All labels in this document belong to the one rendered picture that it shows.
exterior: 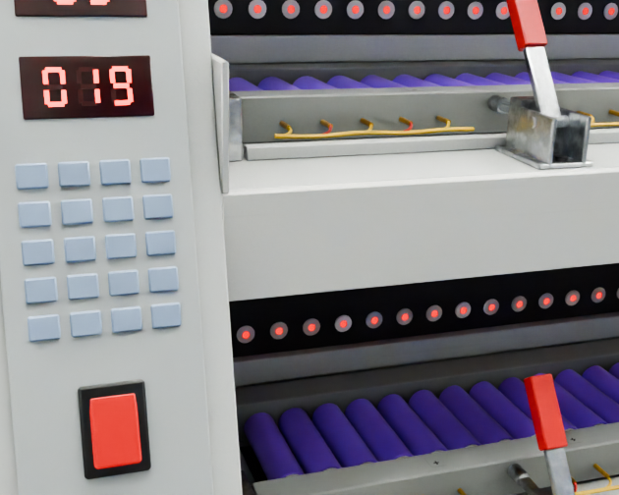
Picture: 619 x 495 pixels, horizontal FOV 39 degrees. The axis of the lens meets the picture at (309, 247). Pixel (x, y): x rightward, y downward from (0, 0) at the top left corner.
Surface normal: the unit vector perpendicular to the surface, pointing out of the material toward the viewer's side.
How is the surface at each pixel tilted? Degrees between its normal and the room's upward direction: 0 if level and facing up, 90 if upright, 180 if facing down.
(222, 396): 90
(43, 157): 90
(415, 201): 107
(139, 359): 90
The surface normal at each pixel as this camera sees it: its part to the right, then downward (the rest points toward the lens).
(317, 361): 0.32, 0.32
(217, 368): 0.31, 0.03
